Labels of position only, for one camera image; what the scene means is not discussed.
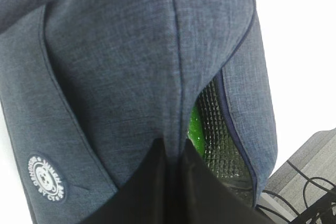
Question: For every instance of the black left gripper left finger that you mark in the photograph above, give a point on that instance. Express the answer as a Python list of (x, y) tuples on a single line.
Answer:
[(142, 197)]

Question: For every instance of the dark blue insulated lunch bag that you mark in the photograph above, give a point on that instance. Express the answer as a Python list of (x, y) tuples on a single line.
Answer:
[(88, 85)]

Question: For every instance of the green cucumber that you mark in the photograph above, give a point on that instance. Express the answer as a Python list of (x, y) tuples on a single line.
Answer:
[(195, 131)]

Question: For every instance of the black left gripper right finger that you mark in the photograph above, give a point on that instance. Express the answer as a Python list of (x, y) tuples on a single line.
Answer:
[(205, 199)]

